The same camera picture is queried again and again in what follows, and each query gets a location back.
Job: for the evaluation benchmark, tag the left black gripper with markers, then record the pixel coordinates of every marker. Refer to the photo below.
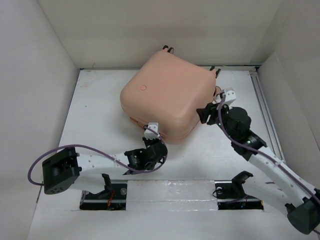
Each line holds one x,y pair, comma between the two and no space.
145,140

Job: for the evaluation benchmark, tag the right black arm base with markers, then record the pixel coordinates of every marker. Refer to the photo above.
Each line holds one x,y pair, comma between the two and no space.
230,194

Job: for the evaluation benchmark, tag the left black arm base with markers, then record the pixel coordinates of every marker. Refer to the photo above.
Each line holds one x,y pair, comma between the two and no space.
112,198

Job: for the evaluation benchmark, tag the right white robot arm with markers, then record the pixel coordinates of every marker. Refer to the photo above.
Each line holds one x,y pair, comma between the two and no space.
294,197

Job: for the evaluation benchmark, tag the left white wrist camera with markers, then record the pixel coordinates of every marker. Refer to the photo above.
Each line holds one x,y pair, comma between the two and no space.
151,131

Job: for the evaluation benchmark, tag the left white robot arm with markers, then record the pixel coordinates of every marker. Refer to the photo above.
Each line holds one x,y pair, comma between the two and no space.
68,169

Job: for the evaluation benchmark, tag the pink hard-shell suitcase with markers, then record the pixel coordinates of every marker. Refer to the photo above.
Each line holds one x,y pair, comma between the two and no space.
168,90

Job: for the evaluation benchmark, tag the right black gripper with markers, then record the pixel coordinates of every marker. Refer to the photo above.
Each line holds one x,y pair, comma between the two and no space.
210,109

